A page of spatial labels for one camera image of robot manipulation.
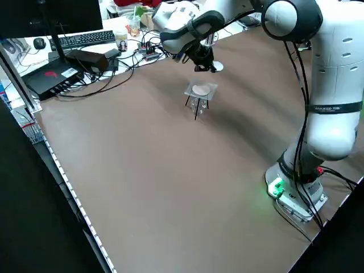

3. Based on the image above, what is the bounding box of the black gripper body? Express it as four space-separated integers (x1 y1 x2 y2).
189 42 214 67

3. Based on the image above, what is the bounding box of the grey hub with red plugs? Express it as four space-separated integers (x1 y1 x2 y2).
137 40 166 61

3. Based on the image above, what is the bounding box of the clear plastic cup with straw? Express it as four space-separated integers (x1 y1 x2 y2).
125 5 142 38

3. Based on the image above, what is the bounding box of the printed paper cup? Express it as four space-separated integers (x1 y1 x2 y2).
114 30 129 52

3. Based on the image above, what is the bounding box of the small black power adapter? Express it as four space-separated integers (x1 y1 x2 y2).
104 48 121 72

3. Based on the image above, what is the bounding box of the large black power brick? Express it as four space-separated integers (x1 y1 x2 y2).
65 49 109 75

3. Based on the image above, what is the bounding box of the black keyboard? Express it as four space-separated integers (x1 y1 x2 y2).
49 29 117 52

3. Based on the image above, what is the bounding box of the black computer monitor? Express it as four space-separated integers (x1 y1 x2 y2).
0 0 104 39

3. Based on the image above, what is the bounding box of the black box with red logo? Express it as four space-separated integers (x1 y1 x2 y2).
21 58 86 101

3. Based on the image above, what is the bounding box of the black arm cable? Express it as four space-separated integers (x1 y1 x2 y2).
283 39 325 228

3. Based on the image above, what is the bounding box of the black base cable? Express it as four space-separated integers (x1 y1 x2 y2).
320 167 358 190

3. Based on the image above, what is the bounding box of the aluminium profile post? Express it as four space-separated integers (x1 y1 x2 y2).
0 39 43 112

